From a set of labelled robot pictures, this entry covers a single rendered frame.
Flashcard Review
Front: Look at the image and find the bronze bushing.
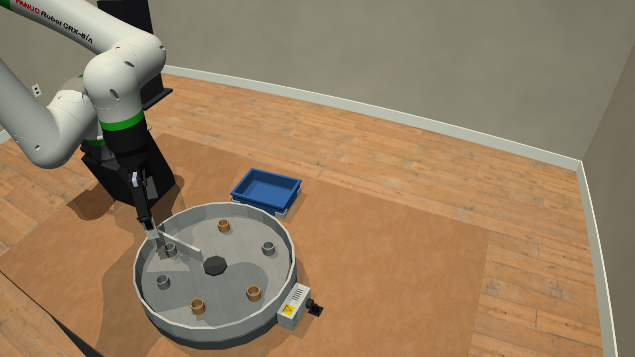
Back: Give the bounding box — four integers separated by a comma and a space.
190, 298, 205, 315
247, 285, 261, 302
218, 219, 230, 233

